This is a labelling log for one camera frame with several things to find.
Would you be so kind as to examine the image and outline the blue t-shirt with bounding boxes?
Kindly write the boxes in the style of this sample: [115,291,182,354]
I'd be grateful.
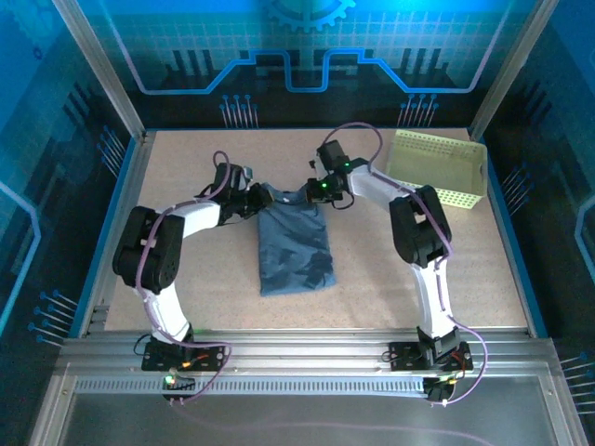
[258,182,337,297]

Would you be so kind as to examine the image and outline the pale green perforated basket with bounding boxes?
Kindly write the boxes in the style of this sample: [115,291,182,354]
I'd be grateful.
[385,129,489,209]

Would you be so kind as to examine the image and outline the small black controller board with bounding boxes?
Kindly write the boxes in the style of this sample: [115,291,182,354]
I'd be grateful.
[161,374,197,401]
[423,375,456,406]

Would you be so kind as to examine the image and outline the grey metal plate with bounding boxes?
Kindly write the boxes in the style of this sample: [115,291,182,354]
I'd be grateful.
[59,375,559,446]

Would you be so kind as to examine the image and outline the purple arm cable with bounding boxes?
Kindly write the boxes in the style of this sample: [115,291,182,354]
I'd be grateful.
[139,151,233,348]
[322,122,455,326]

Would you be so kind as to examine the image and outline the aluminium side rail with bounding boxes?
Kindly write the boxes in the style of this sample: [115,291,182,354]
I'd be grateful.
[76,132,157,338]

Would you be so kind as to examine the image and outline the aluminium frame rail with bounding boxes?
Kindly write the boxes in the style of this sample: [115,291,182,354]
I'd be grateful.
[58,327,557,378]

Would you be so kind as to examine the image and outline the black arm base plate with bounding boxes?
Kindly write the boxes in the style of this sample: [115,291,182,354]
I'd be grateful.
[141,341,227,373]
[388,341,473,373]

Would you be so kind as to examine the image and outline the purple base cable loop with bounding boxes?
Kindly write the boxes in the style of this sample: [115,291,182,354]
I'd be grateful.
[430,327,489,408]
[169,342,234,405]

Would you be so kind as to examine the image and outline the slotted grey cable duct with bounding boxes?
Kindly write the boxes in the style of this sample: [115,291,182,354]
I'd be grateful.
[73,374,431,397]

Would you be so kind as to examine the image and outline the aluminium frame post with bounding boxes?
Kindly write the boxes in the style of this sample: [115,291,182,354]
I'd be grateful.
[50,0,150,140]
[468,0,557,140]

